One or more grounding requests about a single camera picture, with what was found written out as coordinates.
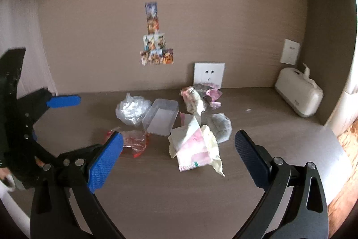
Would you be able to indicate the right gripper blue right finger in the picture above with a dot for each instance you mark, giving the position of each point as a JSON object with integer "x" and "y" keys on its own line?
{"x": 306, "y": 214}

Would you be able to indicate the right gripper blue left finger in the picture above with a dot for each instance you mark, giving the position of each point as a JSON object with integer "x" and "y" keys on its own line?
{"x": 64, "y": 204}

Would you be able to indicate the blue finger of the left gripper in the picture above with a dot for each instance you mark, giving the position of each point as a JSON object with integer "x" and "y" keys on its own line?
{"x": 63, "y": 101}

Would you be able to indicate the red clear plastic wrapper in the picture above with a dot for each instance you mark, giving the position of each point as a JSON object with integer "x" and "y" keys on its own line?
{"x": 134, "y": 141}

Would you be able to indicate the crumpled clear plastic bag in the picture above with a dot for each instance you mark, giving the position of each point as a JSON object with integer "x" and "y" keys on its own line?
{"x": 132, "y": 109}

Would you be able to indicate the grey crumpled ball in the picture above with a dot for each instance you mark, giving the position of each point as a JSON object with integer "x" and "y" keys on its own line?
{"x": 220, "y": 125}

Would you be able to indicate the clear plastic box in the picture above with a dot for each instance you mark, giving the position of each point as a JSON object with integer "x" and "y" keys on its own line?
{"x": 160, "y": 118}

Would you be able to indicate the white pink paper wrapper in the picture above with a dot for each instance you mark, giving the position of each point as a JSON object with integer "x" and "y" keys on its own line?
{"x": 194, "y": 146}

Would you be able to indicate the pink crumpled wrapper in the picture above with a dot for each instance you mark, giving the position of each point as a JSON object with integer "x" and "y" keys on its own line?
{"x": 199, "y": 98}

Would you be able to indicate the orange bed cover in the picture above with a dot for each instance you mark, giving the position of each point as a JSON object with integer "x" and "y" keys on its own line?
{"x": 342, "y": 205}

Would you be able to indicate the colourful wall stickers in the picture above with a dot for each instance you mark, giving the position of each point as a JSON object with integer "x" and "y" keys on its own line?
{"x": 154, "y": 51}

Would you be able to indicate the white wall socket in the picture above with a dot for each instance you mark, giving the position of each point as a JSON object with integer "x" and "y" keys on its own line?
{"x": 205, "y": 73}

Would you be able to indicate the white wall switch plate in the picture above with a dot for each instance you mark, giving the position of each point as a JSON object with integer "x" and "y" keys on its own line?
{"x": 290, "y": 52}

